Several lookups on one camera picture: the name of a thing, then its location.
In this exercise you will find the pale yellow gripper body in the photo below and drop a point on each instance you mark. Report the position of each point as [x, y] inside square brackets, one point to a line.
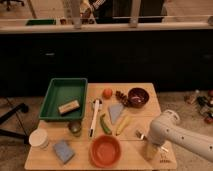
[150, 151]

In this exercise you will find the silver metal fork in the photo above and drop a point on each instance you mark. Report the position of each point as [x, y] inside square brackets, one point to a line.
[142, 136]

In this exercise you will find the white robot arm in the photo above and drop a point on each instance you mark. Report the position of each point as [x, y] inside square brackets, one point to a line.
[165, 128]

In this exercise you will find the orange bowl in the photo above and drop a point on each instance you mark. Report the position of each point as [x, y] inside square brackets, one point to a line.
[105, 151]

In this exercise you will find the purple bowl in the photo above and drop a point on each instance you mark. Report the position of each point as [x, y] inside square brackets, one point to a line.
[138, 97]

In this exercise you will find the yellow banana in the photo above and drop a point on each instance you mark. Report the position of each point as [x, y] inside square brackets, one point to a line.
[123, 124]

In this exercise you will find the light blue cloth wedge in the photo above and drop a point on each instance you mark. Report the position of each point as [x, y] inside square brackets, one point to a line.
[115, 111]

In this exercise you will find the dark grape bunch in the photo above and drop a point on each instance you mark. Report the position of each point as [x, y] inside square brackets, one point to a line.
[121, 97]

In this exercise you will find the green pepper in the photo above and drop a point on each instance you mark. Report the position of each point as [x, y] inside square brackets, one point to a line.
[104, 126]

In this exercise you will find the orange fruit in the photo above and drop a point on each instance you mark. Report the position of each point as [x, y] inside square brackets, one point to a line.
[107, 93]

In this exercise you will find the green avocado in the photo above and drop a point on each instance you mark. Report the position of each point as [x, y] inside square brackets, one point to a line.
[75, 128]

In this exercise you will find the blue sponge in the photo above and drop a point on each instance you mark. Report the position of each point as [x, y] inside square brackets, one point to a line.
[63, 151]

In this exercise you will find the wooden block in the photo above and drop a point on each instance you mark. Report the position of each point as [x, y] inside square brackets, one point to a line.
[63, 109]

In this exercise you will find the green plastic tray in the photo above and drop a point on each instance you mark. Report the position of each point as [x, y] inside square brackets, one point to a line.
[62, 91]

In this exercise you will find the white cup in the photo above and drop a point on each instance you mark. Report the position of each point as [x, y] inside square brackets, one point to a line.
[39, 138]

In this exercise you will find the black chair base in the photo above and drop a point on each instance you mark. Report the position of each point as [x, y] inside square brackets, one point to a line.
[9, 122]

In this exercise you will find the small green bin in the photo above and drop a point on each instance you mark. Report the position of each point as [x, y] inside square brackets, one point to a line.
[36, 22]

